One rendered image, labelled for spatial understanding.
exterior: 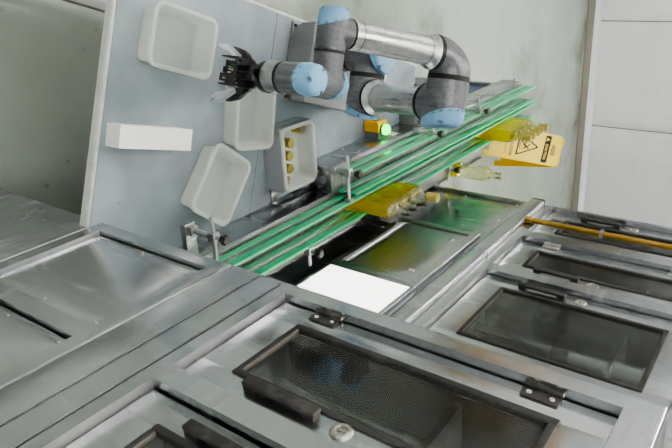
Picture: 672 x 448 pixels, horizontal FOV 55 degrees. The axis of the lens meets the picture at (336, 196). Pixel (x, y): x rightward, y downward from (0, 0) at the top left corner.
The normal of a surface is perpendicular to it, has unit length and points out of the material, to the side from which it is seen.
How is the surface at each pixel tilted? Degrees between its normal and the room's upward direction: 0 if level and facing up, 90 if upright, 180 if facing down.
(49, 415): 90
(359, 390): 90
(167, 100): 0
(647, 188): 90
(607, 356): 90
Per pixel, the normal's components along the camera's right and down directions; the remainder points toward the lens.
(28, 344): -0.05, -0.94
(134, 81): 0.80, 0.17
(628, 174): -0.60, 0.31
